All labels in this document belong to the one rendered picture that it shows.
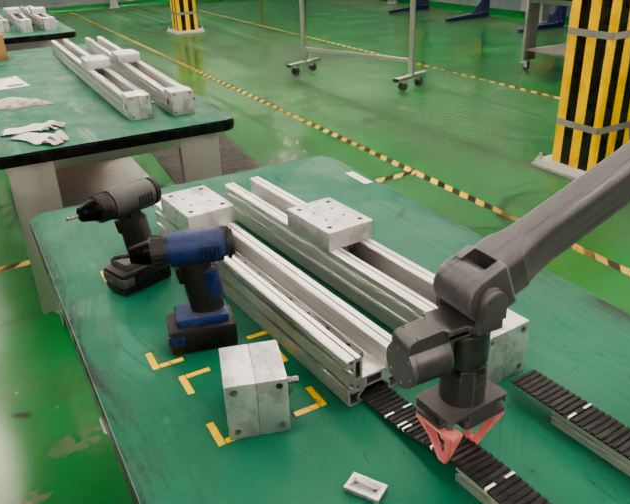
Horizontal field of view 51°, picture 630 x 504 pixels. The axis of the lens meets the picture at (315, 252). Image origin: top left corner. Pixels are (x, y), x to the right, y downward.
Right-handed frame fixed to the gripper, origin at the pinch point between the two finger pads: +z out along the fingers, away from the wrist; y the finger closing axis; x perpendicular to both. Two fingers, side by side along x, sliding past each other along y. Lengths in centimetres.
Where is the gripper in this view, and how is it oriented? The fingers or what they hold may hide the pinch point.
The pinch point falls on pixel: (457, 448)
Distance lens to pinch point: 93.7
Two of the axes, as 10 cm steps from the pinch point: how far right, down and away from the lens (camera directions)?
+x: 5.5, 3.5, -7.6
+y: -8.4, 2.7, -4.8
